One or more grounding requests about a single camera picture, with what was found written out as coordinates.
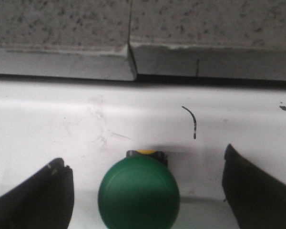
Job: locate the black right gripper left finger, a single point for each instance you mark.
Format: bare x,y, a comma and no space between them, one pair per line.
43,201

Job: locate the green mushroom push button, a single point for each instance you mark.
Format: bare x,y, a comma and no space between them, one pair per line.
139,192

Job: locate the grey stone ledge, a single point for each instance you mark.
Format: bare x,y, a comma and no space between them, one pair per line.
120,39

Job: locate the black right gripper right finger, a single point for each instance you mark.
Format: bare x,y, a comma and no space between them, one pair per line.
257,200

